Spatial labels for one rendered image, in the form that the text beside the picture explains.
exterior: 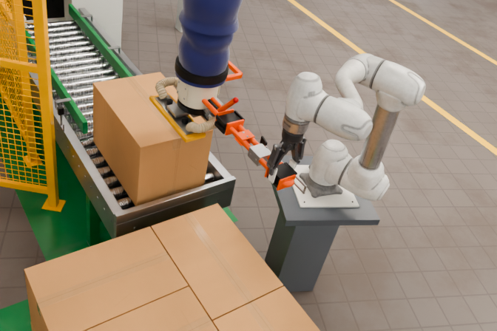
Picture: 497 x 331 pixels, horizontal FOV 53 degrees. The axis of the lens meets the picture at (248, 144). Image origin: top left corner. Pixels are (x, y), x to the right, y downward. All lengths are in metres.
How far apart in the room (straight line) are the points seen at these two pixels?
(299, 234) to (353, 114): 1.27
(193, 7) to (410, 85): 0.89
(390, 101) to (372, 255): 1.64
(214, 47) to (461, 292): 2.39
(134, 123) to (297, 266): 1.22
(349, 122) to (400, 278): 2.05
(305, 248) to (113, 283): 1.07
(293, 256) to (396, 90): 1.21
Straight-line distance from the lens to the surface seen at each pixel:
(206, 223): 2.61
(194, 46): 2.01
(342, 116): 1.58
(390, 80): 2.07
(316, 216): 2.50
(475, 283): 3.76
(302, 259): 2.91
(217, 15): 1.92
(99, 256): 2.44
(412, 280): 3.52
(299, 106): 1.62
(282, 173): 1.82
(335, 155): 2.48
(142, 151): 2.39
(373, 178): 2.43
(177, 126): 2.16
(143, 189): 2.56
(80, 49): 4.01
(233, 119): 2.04
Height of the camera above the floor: 2.42
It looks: 36 degrees down
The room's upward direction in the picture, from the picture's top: 13 degrees clockwise
